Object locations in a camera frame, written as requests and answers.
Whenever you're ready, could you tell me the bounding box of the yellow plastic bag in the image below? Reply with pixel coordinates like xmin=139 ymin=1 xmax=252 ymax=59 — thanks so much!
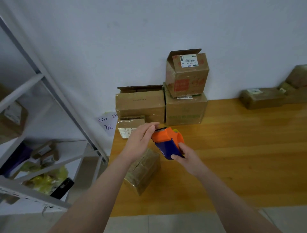
xmin=24 ymin=165 xmax=69 ymax=194

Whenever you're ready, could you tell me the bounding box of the blue orange tape dispenser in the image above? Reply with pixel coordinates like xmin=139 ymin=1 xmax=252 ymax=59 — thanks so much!
xmin=151 ymin=126 xmax=186 ymax=160

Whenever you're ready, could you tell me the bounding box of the small brown cardboard box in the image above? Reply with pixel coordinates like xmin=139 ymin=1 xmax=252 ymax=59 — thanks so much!
xmin=278 ymin=82 xmax=307 ymax=105

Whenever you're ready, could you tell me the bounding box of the small open-flap cardboard box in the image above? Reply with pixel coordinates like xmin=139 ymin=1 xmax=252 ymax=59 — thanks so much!
xmin=124 ymin=148 xmax=161 ymax=196

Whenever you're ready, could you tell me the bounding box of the box barcode label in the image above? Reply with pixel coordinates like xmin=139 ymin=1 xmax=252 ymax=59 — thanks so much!
xmin=239 ymin=88 xmax=286 ymax=109

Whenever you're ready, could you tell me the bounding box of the person's right forearm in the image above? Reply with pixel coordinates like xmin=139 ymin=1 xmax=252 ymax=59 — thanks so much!
xmin=194 ymin=168 xmax=281 ymax=233

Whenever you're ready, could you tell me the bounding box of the squat red-printed cardboard box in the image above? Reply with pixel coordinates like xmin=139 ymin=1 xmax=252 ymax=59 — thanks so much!
xmin=286 ymin=65 xmax=307 ymax=88

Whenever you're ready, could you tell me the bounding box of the wooden table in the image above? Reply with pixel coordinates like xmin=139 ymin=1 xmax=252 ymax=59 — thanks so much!
xmin=109 ymin=98 xmax=307 ymax=217

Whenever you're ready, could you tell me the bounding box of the person's left hand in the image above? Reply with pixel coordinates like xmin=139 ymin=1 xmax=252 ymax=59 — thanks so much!
xmin=121 ymin=122 xmax=160 ymax=161

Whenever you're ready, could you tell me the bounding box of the small open carton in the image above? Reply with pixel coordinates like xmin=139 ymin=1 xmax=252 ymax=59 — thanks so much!
xmin=31 ymin=141 xmax=59 ymax=164

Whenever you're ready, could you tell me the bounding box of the large worn shelf carton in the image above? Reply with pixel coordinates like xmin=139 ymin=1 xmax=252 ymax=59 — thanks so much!
xmin=0 ymin=86 xmax=28 ymax=145

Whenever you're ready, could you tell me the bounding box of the white paper wall sign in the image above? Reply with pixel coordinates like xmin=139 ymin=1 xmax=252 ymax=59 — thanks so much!
xmin=96 ymin=112 xmax=118 ymax=137

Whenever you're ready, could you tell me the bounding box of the person's left forearm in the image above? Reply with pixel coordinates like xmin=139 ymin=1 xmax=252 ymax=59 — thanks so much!
xmin=50 ymin=154 xmax=132 ymax=233

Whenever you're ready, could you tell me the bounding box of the grey metal shelf rack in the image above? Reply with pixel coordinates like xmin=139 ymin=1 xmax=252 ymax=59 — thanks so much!
xmin=0 ymin=17 xmax=110 ymax=212

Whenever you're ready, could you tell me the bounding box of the person's right hand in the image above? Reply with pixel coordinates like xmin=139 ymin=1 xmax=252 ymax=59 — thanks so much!
xmin=171 ymin=142 xmax=209 ymax=177

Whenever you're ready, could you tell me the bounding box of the stack of cardboard boxes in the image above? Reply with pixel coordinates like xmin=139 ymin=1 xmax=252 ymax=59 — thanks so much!
xmin=115 ymin=48 xmax=210 ymax=140

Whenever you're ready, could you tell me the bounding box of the dark blue bag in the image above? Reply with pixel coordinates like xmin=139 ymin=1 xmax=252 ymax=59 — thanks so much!
xmin=0 ymin=143 xmax=33 ymax=178

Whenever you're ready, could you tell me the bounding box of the black mobile phone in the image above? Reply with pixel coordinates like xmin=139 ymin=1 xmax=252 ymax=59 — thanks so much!
xmin=50 ymin=178 xmax=75 ymax=200

